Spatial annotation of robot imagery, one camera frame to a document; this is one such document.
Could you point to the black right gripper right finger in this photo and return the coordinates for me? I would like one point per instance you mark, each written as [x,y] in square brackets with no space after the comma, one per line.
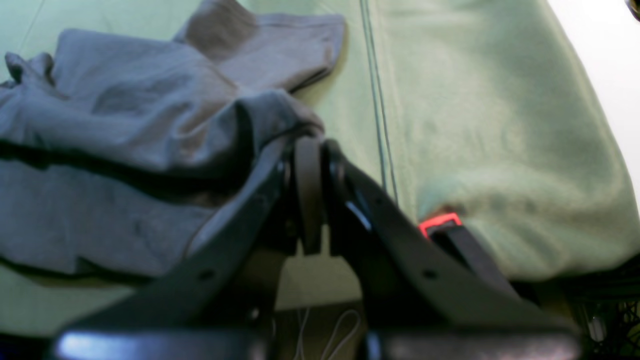
[421,303]

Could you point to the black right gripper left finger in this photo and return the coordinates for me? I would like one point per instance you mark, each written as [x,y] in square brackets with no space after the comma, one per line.
[216,304]

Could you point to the grey t-shirt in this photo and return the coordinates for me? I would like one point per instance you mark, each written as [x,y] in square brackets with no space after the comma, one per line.
[117,151]

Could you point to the red black clamp left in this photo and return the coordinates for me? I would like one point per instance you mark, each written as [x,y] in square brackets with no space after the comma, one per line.
[449,233]

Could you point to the green table cloth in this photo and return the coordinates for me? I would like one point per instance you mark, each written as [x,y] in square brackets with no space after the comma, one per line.
[475,106]

